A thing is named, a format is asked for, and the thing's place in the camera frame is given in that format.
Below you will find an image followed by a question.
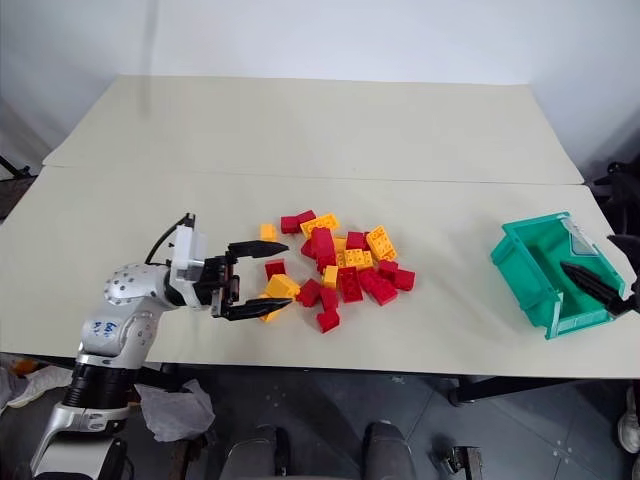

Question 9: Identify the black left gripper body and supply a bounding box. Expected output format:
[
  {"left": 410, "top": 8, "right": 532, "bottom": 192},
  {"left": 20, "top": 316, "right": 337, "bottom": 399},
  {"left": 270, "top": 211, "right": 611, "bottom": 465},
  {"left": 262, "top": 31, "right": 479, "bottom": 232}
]
[{"left": 196, "top": 251, "right": 242, "bottom": 319}]

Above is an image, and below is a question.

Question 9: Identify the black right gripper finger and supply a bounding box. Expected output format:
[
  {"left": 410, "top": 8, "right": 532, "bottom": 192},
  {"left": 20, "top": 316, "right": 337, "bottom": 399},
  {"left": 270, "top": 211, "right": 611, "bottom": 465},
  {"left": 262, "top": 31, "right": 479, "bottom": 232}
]
[
  {"left": 559, "top": 260, "right": 630, "bottom": 317},
  {"left": 606, "top": 233, "right": 640, "bottom": 271}
]

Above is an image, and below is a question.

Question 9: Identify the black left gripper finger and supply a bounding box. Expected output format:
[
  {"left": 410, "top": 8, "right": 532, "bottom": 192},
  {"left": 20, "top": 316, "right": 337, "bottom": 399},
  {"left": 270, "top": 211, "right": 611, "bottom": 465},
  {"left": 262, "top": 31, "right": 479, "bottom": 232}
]
[
  {"left": 227, "top": 240, "right": 291, "bottom": 264},
  {"left": 221, "top": 297, "right": 294, "bottom": 323}
]

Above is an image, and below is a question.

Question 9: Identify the teal plastic bin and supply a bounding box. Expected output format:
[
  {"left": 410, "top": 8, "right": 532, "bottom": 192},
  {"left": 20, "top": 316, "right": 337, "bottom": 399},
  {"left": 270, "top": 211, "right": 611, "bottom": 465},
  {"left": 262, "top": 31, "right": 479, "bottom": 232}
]
[{"left": 489, "top": 210, "right": 633, "bottom": 343}]

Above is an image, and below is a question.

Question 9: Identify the black office chair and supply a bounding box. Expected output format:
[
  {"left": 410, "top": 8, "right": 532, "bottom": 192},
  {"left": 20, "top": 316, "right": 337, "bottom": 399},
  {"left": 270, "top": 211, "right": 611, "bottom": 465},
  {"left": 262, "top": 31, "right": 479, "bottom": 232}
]
[{"left": 591, "top": 158, "right": 640, "bottom": 236}]

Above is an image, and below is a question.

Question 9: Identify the white crumpled plastic bag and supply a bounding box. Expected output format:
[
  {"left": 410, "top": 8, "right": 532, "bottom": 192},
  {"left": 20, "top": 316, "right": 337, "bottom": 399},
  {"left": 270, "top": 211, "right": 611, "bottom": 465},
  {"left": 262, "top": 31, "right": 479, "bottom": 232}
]
[{"left": 135, "top": 378, "right": 217, "bottom": 444}]

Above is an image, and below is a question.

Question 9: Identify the dark grey rounded shape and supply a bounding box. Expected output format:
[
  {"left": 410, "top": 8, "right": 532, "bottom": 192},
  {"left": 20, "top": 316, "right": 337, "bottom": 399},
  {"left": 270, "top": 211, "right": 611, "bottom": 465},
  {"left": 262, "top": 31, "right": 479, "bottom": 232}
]
[
  {"left": 225, "top": 424, "right": 291, "bottom": 480},
  {"left": 363, "top": 421, "right": 414, "bottom": 480}
]

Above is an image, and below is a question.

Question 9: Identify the white crumpled cloth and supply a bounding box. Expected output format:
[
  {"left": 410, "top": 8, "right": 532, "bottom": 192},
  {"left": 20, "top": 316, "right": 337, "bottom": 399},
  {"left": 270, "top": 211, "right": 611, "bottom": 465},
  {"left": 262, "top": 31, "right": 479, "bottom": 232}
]
[{"left": 0, "top": 364, "right": 74, "bottom": 409}]

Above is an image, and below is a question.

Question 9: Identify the black stand leg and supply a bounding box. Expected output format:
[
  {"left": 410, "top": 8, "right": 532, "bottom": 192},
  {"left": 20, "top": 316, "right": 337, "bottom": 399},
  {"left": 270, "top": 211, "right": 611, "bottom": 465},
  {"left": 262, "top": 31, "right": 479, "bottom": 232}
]
[{"left": 0, "top": 153, "right": 32, "bottom": 180}]

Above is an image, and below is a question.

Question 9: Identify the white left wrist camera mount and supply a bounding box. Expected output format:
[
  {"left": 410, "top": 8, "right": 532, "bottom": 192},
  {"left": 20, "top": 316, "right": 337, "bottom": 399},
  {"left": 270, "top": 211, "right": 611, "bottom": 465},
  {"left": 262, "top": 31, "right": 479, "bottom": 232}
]
[{"left": 166, "top": 224, "right": 209, "bottom": 307}]

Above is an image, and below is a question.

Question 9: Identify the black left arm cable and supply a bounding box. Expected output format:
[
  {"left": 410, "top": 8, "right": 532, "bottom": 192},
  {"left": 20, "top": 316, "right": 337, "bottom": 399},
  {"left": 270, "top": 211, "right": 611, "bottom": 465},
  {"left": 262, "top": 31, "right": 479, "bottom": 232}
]
[{"left": 144, "top": 212, "right": 198, "bottom": 266}]

